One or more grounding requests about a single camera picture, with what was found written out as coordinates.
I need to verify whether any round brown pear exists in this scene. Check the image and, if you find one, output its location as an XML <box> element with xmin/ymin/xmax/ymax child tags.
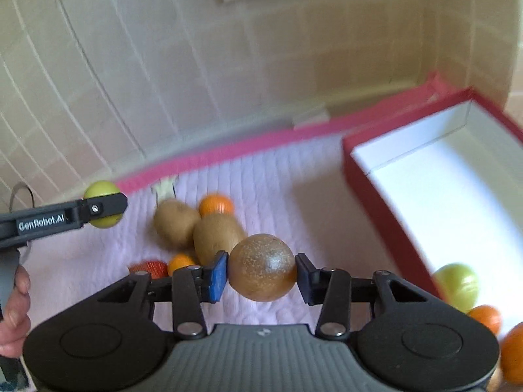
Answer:
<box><xmin>227</xmin><ymin>233</ymin><xmax>298</xmax><ymax>303</ymax></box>

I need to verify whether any person's left hand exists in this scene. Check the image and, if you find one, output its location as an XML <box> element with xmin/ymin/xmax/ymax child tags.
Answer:
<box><xmin>0</xmin><ymin>265</ymin><xmax>32</xmax><ymax>361</ymax></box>

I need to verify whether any grey cable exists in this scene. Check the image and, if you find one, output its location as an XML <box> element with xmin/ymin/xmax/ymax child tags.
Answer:
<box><xmin>7</xmin><ymin>183</ymin><xmax>37</xmax><ymax>262</ymax></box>

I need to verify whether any red cardboard box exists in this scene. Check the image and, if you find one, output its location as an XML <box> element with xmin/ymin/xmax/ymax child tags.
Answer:
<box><xmin>342</xmin><ymin>87</ymin><xmax>523</xmax><ymax>300</ymax></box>

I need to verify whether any pink quilted mat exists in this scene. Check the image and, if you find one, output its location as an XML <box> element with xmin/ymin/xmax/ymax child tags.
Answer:
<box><xmin>20</xmin><ymin>71</ymin><xmax>450</xmax><ymax>337</ymax></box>

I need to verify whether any white mat tag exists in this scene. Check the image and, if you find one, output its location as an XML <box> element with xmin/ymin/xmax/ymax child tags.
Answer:
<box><xmin>151</xmin><ymin>175</ymin><xmax>180</xmax><ymax>205</ymax></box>

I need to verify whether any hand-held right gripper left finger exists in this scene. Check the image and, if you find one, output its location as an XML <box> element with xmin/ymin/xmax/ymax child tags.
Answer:
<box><xmin>96</xmin><ymin>252</ymin><xmax>229</xmax><ymax>340</ymax></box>

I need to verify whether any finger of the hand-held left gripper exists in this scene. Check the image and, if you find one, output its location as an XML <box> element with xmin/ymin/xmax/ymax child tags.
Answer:
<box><xmin>79</xmin><ymin>193</ymin><xmax>128</xmax><ymax>229</ymax></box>

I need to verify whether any small orange tangerine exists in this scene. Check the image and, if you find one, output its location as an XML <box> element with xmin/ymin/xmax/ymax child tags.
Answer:
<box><xmin>167</xmin><ymin>253</ymin><xmax>198</xmax><ymax>276</ymax></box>

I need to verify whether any small green apple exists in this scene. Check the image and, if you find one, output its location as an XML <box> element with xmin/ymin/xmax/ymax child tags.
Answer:
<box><xmin>83</xmin><ymin>180</ymin><xmax>124</xmax><ymax>230</ymax></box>

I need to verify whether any brown kiwi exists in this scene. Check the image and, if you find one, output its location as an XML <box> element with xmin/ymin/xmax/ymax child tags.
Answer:
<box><xmin>192</xmin><ymin>212</ymin><xmax>248</xmax><ymax>267</ymax></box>
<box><xmin>153</xmin><ymin>198</ymin><xmax>202</xmax><ymax>250</ymax></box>

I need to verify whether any red ribbed fruit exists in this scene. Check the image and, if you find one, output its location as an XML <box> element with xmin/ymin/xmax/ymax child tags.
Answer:
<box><xmin>128</xmin><ymin>260</ymin><xmax>169</xmax><ymax>279</ymax></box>

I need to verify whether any large green apple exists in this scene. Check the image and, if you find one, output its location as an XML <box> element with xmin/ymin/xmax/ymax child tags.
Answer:
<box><xmin>433</xmin><ymin>263</ymin><xmax>481</xmax><ymax>314</ymax></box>

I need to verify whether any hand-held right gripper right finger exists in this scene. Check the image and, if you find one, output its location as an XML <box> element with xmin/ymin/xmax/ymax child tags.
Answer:
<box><xmin>295</xmin><ymin>253</ymin><xmax>434</xmax><ymax>340</ymax></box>

